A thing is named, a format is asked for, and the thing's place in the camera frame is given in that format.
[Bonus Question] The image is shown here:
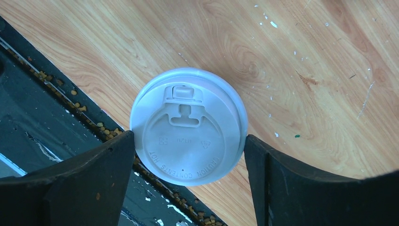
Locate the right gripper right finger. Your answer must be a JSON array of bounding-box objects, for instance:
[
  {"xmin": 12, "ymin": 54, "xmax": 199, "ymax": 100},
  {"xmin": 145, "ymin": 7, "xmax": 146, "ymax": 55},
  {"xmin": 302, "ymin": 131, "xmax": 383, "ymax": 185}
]
[{"xmin": 244, "ymin": 135, "xmax": 399, "ymax": 226}]

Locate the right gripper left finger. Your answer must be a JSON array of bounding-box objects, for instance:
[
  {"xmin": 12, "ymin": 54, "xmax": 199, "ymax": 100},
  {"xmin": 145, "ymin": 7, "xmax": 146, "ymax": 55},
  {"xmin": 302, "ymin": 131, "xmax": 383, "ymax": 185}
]
[{"xmin": 0, "ymin": 130, "xmax": 136, "ymax": 226}]

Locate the white plastic cup lid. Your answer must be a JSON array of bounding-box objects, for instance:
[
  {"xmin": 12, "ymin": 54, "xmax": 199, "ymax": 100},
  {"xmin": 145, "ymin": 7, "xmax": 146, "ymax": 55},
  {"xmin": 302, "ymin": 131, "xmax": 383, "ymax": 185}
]
[{"xmin": 129, "ymin": 67, "xmax": 248, "ymax": 186}]

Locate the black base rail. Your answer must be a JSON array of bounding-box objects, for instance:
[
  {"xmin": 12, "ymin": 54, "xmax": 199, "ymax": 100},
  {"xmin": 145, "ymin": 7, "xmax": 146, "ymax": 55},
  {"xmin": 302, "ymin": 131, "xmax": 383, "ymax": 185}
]
[{"xmin": 0, "ymin": 19, "xmax": 224, "ymax": 226}]

